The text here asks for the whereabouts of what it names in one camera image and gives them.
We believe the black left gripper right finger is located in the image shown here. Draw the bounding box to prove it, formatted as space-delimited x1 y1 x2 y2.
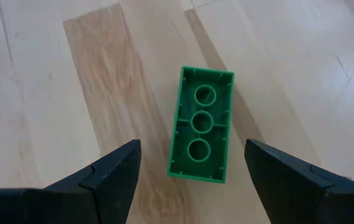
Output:
244 138 354 224

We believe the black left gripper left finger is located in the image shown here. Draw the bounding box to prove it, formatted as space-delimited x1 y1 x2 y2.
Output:
0 139 142 224

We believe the dark green brick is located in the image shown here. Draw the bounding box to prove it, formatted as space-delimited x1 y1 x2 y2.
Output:
166 65 235 184

